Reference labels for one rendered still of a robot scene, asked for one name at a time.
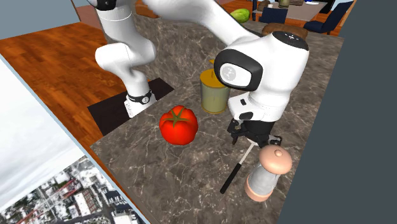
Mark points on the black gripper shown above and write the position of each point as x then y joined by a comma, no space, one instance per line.
259,130

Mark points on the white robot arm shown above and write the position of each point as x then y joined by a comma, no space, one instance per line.
266,77

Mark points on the pink and grey pepper mill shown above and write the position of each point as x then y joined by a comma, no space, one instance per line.
266,173

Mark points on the yellow lidded jar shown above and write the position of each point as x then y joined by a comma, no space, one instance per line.
214,97

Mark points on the red tomato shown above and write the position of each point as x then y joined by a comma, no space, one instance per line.
178,127

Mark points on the brown bread loaf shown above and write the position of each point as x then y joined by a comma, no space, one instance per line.
273,28

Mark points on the green melon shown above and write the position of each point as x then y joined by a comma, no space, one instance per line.
240,15

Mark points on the dark blue chair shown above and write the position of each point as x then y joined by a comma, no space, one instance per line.
328,21
273,15

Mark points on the grey dining table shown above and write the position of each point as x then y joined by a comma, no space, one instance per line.
302,12

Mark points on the dark robot stand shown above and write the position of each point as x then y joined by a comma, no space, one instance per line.
108,113

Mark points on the window with city view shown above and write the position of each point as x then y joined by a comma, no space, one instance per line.
34,155

